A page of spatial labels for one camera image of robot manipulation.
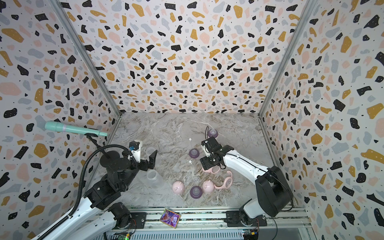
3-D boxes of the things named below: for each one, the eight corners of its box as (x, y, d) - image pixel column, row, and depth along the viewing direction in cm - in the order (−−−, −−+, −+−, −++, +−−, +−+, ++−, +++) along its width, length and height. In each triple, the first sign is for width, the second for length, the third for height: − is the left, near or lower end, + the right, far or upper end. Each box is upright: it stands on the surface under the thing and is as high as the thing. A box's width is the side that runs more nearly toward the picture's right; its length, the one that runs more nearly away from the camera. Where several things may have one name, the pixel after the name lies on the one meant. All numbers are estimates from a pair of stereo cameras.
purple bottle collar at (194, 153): (187, 155, 100) (187, 152, 98) (193, 149, 103) (193, 146, 101) (194, 160, 98) (194, 158, 95) (200, 154, 101) (200, 151, 99)
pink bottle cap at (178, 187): (172, 193, 84) (171, 190, 80) (173, 183, 88) (172, 180, 84) (183, 193, 84) (183, 191, 81) (184, 183, 88) (184, 180, 84)
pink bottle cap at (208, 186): (201, 187, 86) (201, 185, 83) (207, 180, 89) (208, 178, 85) (208, 195, 83) (208, 192, 80) (214, 187, 86) (215, 185, 83)
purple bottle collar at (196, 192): (190, 198, 83) (189, 197, 81) (190, 187, 87) (190, 185, 85) (202, 198, 83) (202, 197, 81) (202, 187, 87) (202, 185, 85)
